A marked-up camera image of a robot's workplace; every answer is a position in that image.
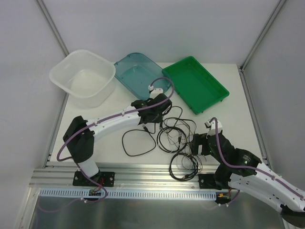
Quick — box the thin black USB cable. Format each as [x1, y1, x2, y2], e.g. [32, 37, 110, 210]
[121, 124, 158, 157]

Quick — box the thick black USB cable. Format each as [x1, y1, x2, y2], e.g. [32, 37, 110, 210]
[156, 105, 203, 182]

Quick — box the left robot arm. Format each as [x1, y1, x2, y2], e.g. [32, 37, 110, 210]
[63, 93, 172, 186]

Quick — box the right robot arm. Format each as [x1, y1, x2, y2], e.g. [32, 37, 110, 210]
[191, 133, 305, 228]

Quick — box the teal translucent plastic tray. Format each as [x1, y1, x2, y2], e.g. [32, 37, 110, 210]
[114, 52, 163, 100]

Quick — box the green plastic tray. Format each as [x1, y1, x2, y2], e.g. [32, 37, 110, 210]
[162, 56, 230, 115]

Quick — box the white plastic tub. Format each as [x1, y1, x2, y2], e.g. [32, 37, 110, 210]
[49, 50, 116, 108]

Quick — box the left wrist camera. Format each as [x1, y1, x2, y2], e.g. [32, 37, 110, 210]
[148, 85, 163, 99]

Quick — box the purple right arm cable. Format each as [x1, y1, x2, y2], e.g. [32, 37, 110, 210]
[202, 116, 305, 210]

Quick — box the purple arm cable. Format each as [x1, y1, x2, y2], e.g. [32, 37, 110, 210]
[202, 116, 305, 210]
[35, 77, 175, 213]

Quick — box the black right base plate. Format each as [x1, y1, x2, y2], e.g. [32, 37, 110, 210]
[198, 174, 216, 189]

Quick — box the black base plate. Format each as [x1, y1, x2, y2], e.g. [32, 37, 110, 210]
[72, 171, 115, 187]
[198, 174, 216, 189]

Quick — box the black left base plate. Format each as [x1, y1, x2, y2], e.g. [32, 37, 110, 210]
[72, 171, 115, 187]

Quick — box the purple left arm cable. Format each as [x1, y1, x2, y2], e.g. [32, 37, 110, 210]
[35, 77, 175, 213]

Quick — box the aluminium mounting rail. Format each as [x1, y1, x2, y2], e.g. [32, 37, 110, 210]
[30, 162, 199, 191]

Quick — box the white slotted cable duct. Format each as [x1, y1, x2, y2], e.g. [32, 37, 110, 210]
[40, 188, 217, 201]

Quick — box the left aluminium frame post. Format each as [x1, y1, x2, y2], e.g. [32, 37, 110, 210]
[35, 0, 70, 56]

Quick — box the aluminium frame post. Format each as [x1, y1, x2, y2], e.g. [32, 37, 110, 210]
[35, 0, 70, 56]
[240, 0, 288, 72]

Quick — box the right aluminium frame post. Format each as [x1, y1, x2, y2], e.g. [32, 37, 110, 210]
[240, 0, 288, 72]

